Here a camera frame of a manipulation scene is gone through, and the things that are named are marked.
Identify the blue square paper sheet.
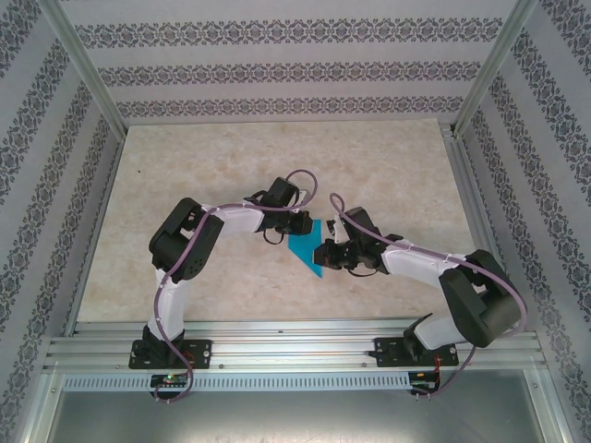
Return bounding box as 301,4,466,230
285,219,327,281

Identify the sheet metal shelf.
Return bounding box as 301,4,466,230
39,368,570,443

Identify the small black control board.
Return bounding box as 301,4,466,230
151,374,190,388
409,371,440,391

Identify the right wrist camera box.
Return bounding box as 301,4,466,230
326,216,348,244

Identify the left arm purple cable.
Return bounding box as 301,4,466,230
154,169,320,405

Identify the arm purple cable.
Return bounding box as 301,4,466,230
154,169,320,405
328,192,528,401

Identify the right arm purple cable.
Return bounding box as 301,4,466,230
328,192,528,401

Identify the long aluminium mounting rail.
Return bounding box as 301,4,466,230
43,317,544,373

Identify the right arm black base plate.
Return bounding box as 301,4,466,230
373,336,459,368

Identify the slotted grey cable duct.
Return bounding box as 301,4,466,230
62,373,413,392

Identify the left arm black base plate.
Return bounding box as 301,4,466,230
128,339,214,370

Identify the aluminium frame post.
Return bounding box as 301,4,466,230
453,0,540,138
39,0,129,136

